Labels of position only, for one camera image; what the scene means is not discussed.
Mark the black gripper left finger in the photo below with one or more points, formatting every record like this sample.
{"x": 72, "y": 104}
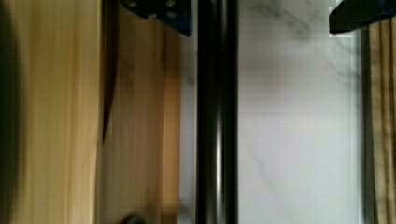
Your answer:
{"x": 177, "y": 14}

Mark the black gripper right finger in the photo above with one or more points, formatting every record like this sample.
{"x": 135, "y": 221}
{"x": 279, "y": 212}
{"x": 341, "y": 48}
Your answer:
{"x": 351, "y": 15}

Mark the wooden drawer cabinet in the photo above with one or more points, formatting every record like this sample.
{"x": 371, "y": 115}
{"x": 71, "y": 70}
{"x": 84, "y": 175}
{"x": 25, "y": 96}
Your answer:
{"x": 56, "y": 63}

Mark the brown wooden cutting board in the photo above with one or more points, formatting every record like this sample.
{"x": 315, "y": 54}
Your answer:
{"x": 379, "y": 107}

